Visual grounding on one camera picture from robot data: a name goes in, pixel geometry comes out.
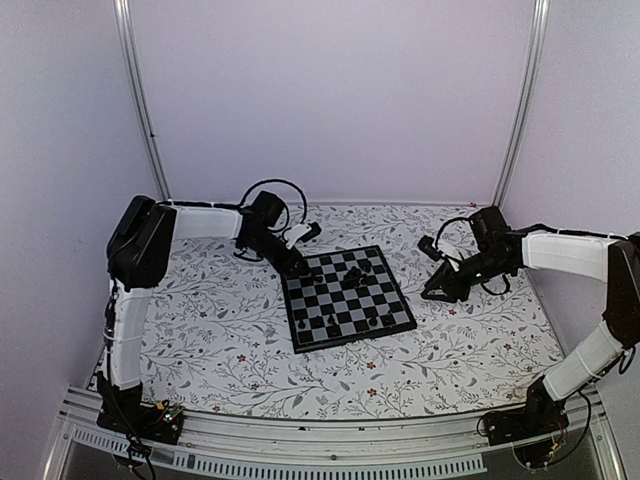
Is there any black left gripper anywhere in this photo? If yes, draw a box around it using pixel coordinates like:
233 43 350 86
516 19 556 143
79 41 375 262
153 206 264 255
244 230 309 275

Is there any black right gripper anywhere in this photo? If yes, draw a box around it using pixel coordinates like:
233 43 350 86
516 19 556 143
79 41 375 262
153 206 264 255
421 249 510 304

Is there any black silver chess board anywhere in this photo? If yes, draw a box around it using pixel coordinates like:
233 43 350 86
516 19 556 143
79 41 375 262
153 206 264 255
281 245 417 354

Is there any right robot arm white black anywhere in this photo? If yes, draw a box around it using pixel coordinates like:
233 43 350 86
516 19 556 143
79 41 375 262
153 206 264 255
418 206 639 438

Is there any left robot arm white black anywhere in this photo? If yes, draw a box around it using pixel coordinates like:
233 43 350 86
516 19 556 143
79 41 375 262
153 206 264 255
101 192 321 393

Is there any floral patterned table mat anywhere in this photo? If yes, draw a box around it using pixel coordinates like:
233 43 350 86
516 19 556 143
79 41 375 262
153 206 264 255
112 203 569 420

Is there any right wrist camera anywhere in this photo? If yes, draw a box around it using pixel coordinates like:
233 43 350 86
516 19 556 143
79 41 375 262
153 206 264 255
418 235 462 262

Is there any right camera black cable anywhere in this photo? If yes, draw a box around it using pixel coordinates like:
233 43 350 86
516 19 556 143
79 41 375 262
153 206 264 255
435 216 476 246

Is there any camera black cable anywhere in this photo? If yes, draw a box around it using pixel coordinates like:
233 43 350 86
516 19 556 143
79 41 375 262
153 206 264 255
238 179 309 226
435 216 476 246

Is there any left camera black cable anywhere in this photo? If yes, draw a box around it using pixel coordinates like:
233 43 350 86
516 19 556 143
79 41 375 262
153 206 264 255
238 179 309 226

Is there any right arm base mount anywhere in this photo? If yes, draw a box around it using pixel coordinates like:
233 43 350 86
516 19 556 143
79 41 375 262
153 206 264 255
480 407 569 446

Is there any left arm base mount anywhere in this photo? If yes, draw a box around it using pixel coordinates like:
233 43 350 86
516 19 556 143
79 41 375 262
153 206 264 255
97 400 184 445

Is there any right aluminium frame post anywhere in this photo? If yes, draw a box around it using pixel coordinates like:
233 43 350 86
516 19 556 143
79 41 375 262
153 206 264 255
492 0 550 208

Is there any aluminium frame post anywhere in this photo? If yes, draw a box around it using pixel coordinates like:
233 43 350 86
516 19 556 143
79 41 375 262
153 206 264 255
492 0 550 208
113 0 171 200

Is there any front aluminium rail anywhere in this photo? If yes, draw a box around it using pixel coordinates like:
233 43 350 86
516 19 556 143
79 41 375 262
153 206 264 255
38 387 629 479

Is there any left aluminium frame post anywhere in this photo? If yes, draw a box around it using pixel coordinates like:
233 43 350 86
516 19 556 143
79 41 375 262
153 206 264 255
113 0 171 200

